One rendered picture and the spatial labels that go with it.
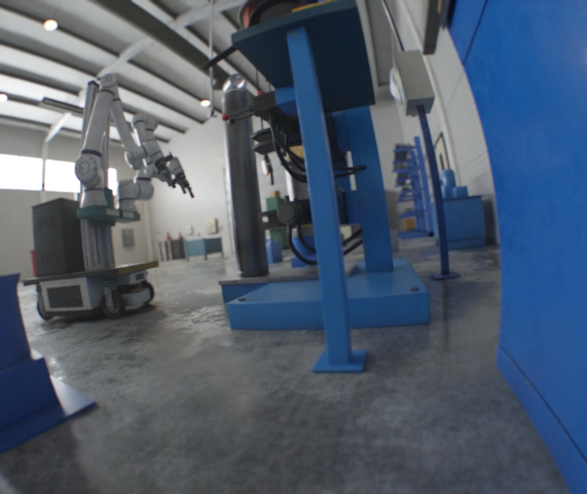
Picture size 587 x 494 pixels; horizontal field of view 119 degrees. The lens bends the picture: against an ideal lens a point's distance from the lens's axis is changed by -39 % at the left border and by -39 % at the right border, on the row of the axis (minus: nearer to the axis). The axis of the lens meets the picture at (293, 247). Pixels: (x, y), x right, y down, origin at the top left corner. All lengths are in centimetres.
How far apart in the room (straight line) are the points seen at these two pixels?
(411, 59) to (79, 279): 259
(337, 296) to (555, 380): 54
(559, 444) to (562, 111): 46
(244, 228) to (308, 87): 121
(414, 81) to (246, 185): 134
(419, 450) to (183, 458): 41
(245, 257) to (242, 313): 69
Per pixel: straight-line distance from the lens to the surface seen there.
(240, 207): 186
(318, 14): 94
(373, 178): 164
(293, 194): 312
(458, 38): 78
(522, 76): 52
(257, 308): 119
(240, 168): 190
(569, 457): 50
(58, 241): 214
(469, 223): 368
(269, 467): 52
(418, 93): 202
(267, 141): 161
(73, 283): 198
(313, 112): 79
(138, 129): 244
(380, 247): 162
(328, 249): 72
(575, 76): 41
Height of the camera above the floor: 37
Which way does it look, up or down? 2 degrees down
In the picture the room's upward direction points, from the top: 7 degrees counter-clockwise
